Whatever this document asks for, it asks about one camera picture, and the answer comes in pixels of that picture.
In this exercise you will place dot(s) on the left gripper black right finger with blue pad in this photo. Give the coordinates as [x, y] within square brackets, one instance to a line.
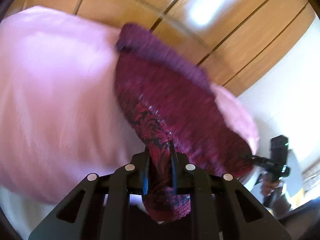
[221, 207]

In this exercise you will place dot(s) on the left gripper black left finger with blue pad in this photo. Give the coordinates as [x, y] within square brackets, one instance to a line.
[98, 207]

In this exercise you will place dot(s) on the red floral patterned garment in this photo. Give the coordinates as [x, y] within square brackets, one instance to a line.
[170, 102]

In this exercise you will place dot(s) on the person's right hand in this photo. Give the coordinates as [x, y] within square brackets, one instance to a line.
[268, 186]

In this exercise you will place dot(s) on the pink bed sheet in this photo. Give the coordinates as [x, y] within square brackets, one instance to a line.
[59, 117]

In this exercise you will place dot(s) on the wooden panelled headboard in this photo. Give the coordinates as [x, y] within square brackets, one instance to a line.
[235, 41]

